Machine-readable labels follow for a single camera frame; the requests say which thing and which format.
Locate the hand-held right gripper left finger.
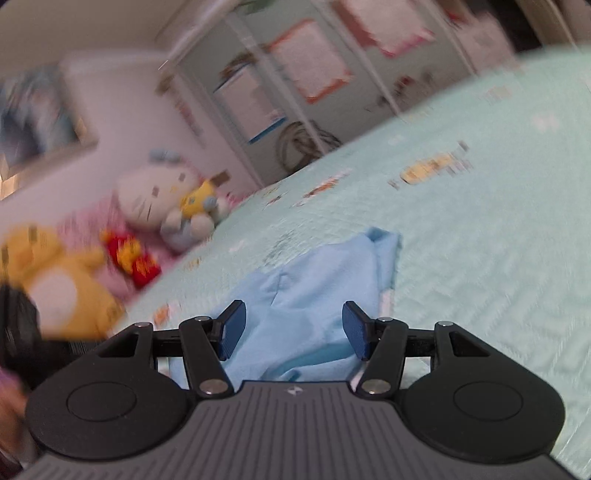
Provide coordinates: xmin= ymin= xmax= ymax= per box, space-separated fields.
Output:
xmin=95 ymin=299 xmax=247 ymax=398

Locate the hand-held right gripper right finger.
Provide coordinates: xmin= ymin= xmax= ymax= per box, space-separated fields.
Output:
xmin=342 ymin=300 xmax=491 ymax=398

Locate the light blue white jacket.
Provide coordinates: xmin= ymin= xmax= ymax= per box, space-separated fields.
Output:
xmin=168 ymin=227 xmax=402 ymax=384

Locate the yellow plush toy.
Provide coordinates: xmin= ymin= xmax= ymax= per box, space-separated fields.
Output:
xmin=0 ymin=224 xmax=127 ymax=340

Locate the red plush toy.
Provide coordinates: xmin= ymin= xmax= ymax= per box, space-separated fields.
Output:
xmin=100 ymin=230 xmax=161 ymax=289

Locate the white cat plush toy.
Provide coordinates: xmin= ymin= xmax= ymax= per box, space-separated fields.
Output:
xmin=115 ymin=150 xmax=232 ymax=252

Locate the bee print bed quilt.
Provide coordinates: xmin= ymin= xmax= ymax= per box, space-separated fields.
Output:
xmin=124 ymin=46 xmax=591 ymax=472

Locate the blue bordered poster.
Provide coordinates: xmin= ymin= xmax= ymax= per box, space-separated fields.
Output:
xmin=215 ymin=69 xmax=287 ymax=144

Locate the grey sliding door wardrobe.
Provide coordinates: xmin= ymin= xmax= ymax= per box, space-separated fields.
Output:
xmin=157 ymin=0 xmax=518 ymax=185

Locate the orange bordered poster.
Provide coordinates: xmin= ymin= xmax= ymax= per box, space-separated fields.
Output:
xmin=270 ymin=21 xmax=352 ymax=103

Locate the pink bordered poster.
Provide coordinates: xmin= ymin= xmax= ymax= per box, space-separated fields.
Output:
xmin=337 ymin=0 xmax=435 ymax=57

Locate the white drawer cabinet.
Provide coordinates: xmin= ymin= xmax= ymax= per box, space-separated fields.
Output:
xmin=457 ymin=14 xmax=515 ymax=70

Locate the grey coiled hose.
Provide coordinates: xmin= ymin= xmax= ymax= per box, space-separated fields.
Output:
xmin=277 ymin=121 xmax=342 ymax=174

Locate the framed wall picture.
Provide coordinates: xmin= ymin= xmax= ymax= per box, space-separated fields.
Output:
xmin=0 ymin=65 xmax=98 ymax=185

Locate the red wall ornament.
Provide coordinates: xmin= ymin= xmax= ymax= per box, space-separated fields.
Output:
xmin=175 ymin=99 xmax=204 ymax=137

